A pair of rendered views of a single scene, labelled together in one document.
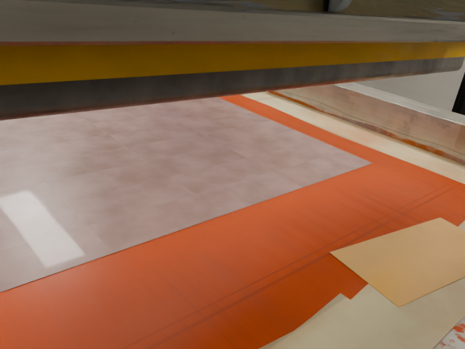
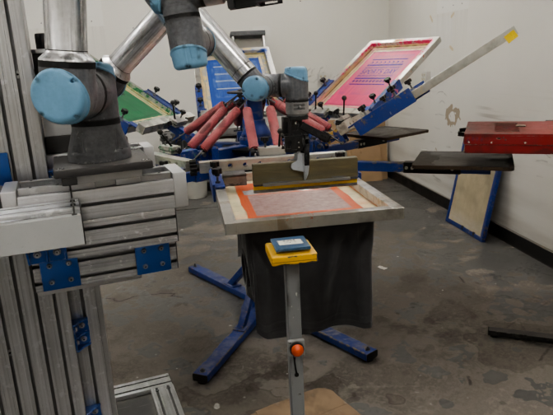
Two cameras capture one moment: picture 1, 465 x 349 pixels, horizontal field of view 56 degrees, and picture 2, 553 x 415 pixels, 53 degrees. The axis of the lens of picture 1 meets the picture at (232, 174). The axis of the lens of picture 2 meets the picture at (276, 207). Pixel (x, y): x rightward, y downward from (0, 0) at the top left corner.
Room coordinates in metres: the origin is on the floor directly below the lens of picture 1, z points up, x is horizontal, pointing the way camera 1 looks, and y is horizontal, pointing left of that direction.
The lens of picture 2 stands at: (-1.33, -1.02, 1.48)
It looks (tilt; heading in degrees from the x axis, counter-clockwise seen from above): 15 degrees down; 36
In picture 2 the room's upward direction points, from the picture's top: 3 degrees counter-clockwise
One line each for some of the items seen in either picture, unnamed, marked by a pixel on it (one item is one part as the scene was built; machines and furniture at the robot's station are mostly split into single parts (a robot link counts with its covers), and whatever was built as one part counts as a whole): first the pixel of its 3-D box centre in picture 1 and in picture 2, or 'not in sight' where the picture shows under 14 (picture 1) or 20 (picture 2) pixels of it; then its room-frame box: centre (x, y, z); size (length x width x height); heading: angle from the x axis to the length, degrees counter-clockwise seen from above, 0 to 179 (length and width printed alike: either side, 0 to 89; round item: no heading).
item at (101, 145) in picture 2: not in sight; (98, 138); (-0.48, 0.14, 1.31); 0.15 x 0.15 x 0.10
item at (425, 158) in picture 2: not in sight; (375, 164); (1.31, 0.25, 0.91); 1.34 x 0.40 x 0.08; 105
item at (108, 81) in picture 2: not in sight; (90, 90); (-0.49, 0.13, 1.42); 0.13 x 0.12 x 0.14; 33
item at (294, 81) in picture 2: not in sight; (295, 84); (0.19, -0.01, 1.39); 0.09 x 0.08 x 0.11; 115
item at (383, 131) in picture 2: not in sight; (340, 146); (1.78, 0.72, 0.91); 1.34 x 0.40 x 0.08; 165
